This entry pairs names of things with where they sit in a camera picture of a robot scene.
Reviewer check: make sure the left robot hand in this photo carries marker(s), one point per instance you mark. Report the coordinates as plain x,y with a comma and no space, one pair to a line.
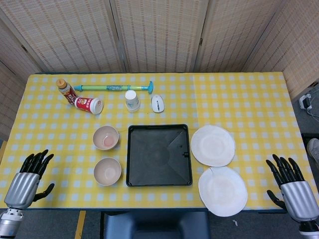
22,186

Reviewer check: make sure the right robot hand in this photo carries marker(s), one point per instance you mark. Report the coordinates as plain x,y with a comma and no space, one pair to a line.
299,199

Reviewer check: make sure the white paper plate torn rim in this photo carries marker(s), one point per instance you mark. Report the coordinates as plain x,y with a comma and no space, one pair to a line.
223,191

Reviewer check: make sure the plain beige bowl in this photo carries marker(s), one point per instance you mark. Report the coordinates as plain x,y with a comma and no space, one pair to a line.
107,171

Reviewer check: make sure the beige bowl with pink stain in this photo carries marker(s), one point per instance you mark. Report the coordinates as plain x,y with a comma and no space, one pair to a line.
106,138

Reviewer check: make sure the white paper plate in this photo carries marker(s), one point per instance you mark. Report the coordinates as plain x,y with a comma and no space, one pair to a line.
213,145

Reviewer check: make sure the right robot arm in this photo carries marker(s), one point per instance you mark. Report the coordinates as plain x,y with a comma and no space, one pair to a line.
310,227

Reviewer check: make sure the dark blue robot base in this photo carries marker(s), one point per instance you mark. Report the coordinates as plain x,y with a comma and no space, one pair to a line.
154,226

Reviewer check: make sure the black square plastic tray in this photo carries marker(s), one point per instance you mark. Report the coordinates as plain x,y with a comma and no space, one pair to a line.
154,154

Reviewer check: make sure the grey sneaker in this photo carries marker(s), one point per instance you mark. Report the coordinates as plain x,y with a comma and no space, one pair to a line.
314,149

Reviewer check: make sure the white power adapter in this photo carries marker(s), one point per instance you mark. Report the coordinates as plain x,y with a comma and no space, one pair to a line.
305,102

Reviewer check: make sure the red paper cup white lid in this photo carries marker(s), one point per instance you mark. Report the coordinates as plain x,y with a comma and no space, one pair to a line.
86,104

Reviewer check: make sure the Costa coffee bottle yellow cap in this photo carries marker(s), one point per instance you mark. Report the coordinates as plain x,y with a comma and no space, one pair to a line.
65,90

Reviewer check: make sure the green blue toy water pump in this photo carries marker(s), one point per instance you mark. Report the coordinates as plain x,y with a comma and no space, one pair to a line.
107,87

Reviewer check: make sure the white computer mouse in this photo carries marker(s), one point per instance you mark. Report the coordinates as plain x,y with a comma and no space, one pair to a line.
157,104

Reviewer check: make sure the woven bamboo folding screen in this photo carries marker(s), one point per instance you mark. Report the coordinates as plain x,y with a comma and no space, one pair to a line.
159,37

